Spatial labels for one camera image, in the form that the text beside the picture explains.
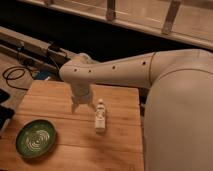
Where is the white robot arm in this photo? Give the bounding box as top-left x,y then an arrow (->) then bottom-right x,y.
59,49 -> 213,171

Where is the black clamp on rail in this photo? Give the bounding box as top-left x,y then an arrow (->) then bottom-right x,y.
48,43 -> 67,57

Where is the green ceramic bowl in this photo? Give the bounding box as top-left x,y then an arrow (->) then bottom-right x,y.
15,119 -> 56,158

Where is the black coiled cable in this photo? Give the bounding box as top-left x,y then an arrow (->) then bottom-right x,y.
2,65 -> 35,91

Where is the blue object behind table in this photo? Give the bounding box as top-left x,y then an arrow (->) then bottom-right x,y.
35,71 -> 50,80

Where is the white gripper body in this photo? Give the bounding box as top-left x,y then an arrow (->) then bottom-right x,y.
71,84 -> 92,104

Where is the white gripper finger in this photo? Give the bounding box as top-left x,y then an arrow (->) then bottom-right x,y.
87,101 -> 94,111
71,102 -> 79,113

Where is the small white bottle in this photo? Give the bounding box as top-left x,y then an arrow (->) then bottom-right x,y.
95,99 -> 106,132

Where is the black device at left edge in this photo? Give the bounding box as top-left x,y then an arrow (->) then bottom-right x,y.
0,89 -> 15,130

